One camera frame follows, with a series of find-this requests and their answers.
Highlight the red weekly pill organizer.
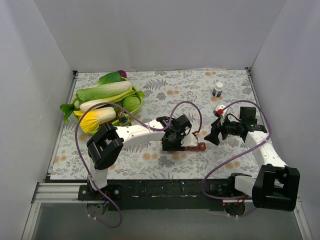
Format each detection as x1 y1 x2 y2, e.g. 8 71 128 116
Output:
184 142 206 152

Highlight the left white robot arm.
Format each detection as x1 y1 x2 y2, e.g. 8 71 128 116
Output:
87 114 199 200

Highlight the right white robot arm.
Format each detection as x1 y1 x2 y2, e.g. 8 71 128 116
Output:
204 105 300 212

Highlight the blue white-capped pill bottle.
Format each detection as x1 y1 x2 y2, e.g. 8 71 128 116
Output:
212 82 224 98

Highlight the green glass bottle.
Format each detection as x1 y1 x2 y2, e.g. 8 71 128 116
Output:
117 109 131 127

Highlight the round green cabbage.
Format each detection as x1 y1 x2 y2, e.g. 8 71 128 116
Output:
122 95 141 113

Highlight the large napa cabbage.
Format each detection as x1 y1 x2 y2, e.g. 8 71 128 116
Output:
76 81 133 103

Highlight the purple onion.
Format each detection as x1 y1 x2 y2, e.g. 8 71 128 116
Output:
117 70 127 78

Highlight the yellow-leaf cabbage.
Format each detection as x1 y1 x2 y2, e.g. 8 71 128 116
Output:
79 107 116 133

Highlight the dark green leafy vegetable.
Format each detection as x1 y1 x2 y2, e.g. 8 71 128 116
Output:
96 72 126 86

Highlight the white-stemmed bok choy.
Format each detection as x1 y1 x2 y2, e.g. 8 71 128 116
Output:
79 89 145 112

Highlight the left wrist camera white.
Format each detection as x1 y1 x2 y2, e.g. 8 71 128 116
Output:
181 133 199 147

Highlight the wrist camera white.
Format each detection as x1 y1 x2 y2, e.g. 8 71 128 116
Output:
181 133 199 147
213 104 228 118

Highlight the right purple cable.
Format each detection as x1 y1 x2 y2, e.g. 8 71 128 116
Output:
201 99 272 218

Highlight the purple cable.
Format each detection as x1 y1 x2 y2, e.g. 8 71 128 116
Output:
201 99 272 218
74 101 203 229

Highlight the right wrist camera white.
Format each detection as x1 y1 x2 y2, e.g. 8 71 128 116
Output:
213 104 228 118

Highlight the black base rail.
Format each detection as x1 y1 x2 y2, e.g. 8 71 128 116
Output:
77 178 258 213

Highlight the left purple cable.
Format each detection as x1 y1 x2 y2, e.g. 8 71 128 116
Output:
74 101 203 229

